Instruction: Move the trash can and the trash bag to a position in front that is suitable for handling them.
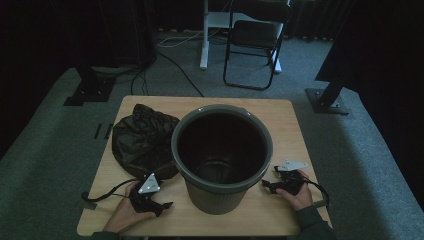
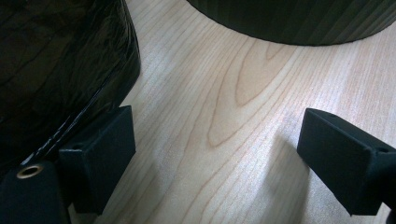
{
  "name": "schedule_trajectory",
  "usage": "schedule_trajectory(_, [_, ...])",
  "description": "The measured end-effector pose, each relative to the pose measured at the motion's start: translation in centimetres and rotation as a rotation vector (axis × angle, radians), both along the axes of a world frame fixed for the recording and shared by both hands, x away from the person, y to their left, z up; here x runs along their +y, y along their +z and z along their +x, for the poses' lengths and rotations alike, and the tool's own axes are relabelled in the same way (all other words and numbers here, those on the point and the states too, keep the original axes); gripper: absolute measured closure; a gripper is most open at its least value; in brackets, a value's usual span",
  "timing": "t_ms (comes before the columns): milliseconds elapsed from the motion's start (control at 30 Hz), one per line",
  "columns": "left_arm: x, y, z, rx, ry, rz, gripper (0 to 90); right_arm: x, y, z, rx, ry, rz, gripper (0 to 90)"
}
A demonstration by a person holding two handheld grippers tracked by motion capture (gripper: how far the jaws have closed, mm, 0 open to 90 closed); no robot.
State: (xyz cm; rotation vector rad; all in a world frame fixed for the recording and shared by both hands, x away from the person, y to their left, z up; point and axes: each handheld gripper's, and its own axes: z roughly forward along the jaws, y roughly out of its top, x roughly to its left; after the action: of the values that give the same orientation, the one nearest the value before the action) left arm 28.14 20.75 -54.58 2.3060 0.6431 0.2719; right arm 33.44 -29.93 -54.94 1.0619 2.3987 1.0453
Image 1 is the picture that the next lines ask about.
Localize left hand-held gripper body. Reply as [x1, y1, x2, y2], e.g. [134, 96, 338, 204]
[129, 172, 165, 218]

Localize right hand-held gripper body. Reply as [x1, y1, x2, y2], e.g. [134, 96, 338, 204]
[273, 159, 310, 196]

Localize black trash bag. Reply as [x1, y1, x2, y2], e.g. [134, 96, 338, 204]
[111, 103, 181, 181]

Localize grey trash bin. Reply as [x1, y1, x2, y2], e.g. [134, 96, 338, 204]
[170, 103, 274, 216]

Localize grey bin rim ring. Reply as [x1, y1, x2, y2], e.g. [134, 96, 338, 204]
[170, 103, 274, 195]

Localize person's right hand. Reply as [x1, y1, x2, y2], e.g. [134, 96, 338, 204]
[275, 169, 315, 212]

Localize person's left hand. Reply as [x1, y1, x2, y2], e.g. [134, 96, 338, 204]
[102, 180, 158, 234]

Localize black metal stand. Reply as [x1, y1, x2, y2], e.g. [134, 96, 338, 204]
[305, 75, 351, 116]
[62, 64, 118, 107]

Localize black folding chair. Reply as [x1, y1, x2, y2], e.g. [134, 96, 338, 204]
[222, 0, 293, 92]

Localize black curtain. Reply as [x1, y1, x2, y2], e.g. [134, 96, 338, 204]
[314, 0, 424, 212]

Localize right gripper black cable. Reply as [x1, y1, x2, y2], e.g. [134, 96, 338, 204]
[301, 175, 331, 210]

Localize black floor cable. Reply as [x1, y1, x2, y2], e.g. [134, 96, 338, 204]
[130, 50, 205, 98]

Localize white floor cable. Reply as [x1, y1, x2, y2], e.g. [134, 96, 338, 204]
[156, 0, 234, 49]

